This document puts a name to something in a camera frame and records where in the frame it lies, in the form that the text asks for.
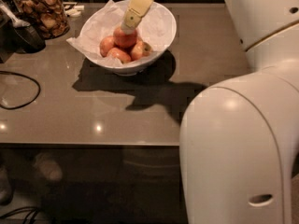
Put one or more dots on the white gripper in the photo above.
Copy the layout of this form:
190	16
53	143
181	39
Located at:
138	7

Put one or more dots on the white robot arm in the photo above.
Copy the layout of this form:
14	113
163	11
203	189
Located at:
239	138

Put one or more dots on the right red-green apple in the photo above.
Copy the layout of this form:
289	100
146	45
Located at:
139	50

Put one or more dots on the white ceramic bowl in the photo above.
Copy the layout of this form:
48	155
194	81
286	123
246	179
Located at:
162	25

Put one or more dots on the white crumpled paper liner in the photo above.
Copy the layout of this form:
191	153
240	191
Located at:
96	25

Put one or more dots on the small white items on table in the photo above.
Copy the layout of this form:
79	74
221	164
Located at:
73	10

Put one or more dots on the glass jar of dried slices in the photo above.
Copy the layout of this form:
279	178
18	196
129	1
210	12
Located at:
47	16

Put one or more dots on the black coffee machine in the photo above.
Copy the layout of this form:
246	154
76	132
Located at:
25	37

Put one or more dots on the white shoe under table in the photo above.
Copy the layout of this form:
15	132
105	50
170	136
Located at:
48	167

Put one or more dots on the white shoe at left edge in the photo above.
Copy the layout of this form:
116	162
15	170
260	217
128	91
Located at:
6	191

